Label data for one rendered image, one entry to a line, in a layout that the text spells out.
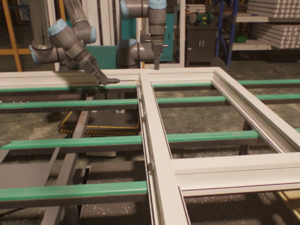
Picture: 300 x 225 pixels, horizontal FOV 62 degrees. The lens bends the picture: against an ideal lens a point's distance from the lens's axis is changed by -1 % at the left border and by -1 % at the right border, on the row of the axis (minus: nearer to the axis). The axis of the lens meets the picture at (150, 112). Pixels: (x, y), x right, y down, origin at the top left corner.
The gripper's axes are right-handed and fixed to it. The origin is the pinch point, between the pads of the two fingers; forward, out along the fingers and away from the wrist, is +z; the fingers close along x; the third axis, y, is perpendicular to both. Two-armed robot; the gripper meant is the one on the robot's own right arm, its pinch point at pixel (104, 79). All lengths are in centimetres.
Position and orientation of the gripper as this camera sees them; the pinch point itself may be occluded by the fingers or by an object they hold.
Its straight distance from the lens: 128.7
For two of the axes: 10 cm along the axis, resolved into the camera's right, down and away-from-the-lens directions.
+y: 8.0, -5.7, -2.1
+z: 6.0, 6.9, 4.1
